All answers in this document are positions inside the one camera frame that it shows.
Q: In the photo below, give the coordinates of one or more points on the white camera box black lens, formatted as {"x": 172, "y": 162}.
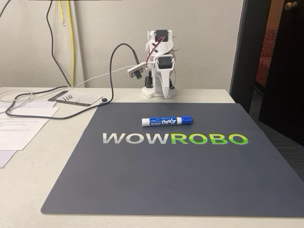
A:
{"x": 135, "y": 70}

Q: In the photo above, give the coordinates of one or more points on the brass door knob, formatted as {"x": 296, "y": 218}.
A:
{"x": 291, "y": 5}

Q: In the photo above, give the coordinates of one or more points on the red patterned fabric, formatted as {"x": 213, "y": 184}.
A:
{"x": 267, "y": 54}

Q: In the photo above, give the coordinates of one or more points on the blank white card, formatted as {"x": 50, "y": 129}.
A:
{"x": 35, "y": 112}

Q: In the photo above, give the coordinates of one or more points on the small black round cap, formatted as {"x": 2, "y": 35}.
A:
{"x": 104, "y": 100}

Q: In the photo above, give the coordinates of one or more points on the striped black white screw card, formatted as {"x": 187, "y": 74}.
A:
{"x": 83, "y": 98}

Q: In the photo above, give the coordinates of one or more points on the dark door frame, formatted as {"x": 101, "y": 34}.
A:
{"x": 247, "y": 47}

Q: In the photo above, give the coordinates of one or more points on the dark wooden door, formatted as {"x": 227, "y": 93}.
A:
{"x": 285, "y": 71}

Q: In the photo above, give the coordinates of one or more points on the printed white paper sheet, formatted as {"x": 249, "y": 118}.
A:
{"x": 19, "y": 132}

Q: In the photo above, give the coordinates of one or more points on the pale lilac paper sheet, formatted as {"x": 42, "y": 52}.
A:
{"x": 6, "y": 157}

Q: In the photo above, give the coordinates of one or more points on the blue Expo marker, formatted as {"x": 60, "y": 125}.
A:
{"x": 164, "y": 121}

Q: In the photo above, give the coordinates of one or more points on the grey WOWROBO mat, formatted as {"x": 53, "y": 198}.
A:
{"x": 171, "y": 166}

